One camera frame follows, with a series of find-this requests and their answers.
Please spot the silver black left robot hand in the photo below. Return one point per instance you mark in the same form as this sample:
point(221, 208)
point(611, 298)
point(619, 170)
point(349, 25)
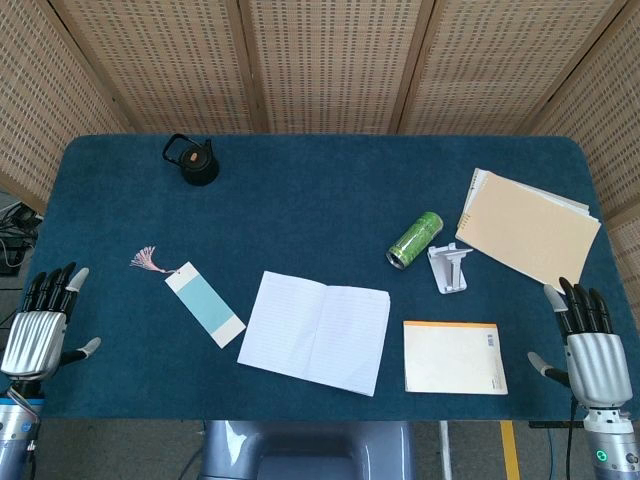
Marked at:
point(35, 340)

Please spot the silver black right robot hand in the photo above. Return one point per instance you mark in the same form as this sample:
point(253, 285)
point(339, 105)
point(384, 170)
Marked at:
point(597, 365)

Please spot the blue white tasselled bookmark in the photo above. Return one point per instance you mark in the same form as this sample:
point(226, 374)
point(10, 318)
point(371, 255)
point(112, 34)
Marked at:
point(205, 304)

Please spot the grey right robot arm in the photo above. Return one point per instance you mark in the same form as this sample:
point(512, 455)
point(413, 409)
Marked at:
point(612, 450)

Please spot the yellow floor tape strip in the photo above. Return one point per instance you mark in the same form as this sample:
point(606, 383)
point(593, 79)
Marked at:
point(510, 450)

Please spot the cream notepad orange edge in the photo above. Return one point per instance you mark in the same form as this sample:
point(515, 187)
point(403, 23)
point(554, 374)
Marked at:
point(452, 357)

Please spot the kraft spiral notebook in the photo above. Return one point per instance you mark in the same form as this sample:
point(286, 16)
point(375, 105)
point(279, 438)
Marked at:
point(530, 235)

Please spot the white table leg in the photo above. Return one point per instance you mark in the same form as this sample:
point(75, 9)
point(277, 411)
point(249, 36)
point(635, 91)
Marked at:
point(445, 450)

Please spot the white folding phone stand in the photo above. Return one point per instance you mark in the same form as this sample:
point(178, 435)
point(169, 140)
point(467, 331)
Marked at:
point(447, 272)

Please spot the green drink can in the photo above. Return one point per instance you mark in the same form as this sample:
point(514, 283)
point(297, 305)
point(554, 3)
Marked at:
point(416, 239)

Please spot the black cast iron teapot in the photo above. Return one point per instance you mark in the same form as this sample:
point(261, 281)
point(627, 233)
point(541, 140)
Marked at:
point(199, 167)

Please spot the open lined notebook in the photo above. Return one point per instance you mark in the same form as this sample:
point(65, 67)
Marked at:
point(310, 332)

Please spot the grey blue robot torso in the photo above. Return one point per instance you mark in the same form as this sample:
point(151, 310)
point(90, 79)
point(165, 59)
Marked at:
point(300, 450)

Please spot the blue felt table cover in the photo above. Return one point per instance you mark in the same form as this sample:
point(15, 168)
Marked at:
point(310, 210)

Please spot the woven bamboo folding screen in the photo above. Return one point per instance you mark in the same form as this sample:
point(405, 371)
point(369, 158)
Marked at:
point(325, 60)

